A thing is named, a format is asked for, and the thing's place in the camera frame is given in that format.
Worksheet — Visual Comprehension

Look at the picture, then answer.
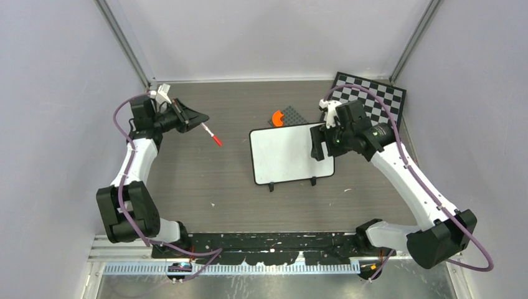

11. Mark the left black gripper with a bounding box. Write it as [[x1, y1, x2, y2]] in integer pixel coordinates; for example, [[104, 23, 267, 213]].
[[153, 99, 209, 135]]

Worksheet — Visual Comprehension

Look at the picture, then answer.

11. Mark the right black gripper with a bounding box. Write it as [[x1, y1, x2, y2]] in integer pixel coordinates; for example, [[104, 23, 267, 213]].
[[309, 120, 352, 161]]

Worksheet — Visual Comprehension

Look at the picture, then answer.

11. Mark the red whiteboard marker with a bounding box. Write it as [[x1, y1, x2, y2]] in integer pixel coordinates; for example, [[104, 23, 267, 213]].
[[200, 123, 223, 147]]

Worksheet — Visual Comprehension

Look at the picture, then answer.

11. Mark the white whiteboard with black frame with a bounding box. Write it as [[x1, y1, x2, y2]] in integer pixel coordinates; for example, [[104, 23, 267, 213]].
[[249, 123, 335, 192]]

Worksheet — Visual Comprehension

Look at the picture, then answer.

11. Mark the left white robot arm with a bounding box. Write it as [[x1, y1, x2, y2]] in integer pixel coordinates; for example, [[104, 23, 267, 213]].
[[96, 93, 210, 258]]

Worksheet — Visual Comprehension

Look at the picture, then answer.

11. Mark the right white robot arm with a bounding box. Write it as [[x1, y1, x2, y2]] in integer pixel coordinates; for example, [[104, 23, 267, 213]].
[[310, 99, 478, 269]]

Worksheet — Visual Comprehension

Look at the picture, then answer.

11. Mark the grey lego baseplate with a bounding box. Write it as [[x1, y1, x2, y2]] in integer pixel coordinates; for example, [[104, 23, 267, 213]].
[[268, 106, 308, 127]]

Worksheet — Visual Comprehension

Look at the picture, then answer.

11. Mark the orange curved lego piece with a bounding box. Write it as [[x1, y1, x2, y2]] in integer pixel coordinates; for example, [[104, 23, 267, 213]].
[[271, 110, 284, 127]]

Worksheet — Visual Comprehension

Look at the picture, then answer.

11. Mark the black white checkerboard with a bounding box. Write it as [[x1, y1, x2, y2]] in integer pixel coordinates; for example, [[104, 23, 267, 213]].
[[329, 72, 407, 128]]

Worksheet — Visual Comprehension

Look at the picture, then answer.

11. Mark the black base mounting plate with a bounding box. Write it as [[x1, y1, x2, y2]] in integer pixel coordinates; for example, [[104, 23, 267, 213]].
[[150, 232, 391, 265]]

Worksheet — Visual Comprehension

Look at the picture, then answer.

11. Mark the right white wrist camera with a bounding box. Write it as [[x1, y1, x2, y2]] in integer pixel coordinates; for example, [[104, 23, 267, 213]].
[[319, 99, 342, 129]]

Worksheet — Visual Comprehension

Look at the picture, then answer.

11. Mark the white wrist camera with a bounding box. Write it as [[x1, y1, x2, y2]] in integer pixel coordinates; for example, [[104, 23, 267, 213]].
[[319, 99, 342, 129], [149, 83, 172, 105]]

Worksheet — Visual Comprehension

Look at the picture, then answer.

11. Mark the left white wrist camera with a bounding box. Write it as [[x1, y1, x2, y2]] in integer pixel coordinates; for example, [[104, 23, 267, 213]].
[[149, 83, 172, 105]]

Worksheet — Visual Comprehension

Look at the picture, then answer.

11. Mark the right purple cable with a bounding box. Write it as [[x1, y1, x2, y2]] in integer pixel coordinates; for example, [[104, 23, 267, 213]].
[[324, 83, 494, 284]]

